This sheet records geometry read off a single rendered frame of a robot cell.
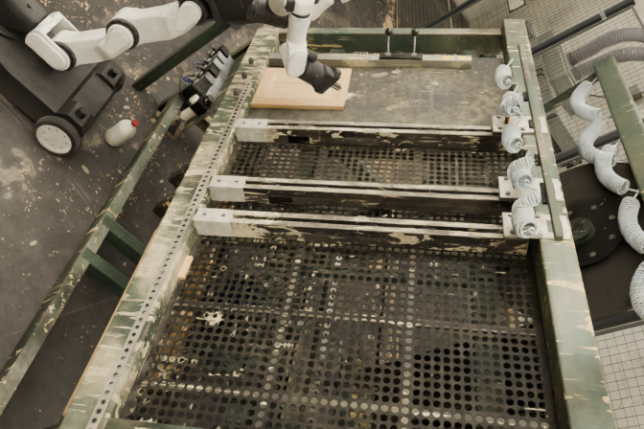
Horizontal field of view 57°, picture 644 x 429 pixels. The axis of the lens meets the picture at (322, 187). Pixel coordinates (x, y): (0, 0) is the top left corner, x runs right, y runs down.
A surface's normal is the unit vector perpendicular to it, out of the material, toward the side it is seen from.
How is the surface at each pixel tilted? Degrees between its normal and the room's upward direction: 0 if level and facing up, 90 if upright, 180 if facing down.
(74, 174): 0
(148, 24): 90
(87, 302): 0
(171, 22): 90
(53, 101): 0
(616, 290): 90
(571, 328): 57
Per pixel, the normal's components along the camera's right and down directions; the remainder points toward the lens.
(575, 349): -0.07, -0.75
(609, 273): -0.61, -0.65
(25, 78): 0.78, -0.37
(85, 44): -0.15, 0.66
